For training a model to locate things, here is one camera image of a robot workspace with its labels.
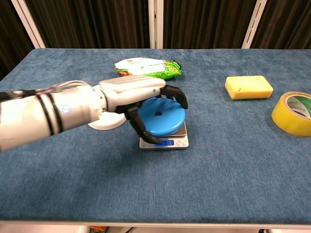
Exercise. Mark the green white snack bag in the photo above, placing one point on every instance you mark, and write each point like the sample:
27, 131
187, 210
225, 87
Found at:
148, 66

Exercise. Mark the white frame post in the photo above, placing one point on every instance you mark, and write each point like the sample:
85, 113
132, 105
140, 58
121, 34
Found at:
253, 23
156, 23
29, 23

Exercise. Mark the white oval plastic board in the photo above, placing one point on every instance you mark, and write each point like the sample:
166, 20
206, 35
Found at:
109, 121

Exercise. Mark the orange object under table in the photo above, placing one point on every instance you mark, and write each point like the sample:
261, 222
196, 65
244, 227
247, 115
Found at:
97, 229

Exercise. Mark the yellow packing tape roll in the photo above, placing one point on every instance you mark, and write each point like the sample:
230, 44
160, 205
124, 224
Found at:
283, 116

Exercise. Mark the yellow sponge with green base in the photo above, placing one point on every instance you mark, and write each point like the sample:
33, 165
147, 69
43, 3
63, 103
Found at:
247, 86

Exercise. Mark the blue disc with centre hole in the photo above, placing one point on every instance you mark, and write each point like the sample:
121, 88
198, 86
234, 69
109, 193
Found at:
165, 116

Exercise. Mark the dark pleated curtain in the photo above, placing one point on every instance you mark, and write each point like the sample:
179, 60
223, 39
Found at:
97, 23

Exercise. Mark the white table leg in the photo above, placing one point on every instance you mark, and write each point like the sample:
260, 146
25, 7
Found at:
83, 229

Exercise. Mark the blue fabric table cover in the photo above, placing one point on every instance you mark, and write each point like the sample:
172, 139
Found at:
218, 170

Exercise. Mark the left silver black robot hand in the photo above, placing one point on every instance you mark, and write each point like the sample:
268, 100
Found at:
131, 89

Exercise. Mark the digital kitchen scale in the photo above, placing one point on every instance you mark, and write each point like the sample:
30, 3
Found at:
179, 142

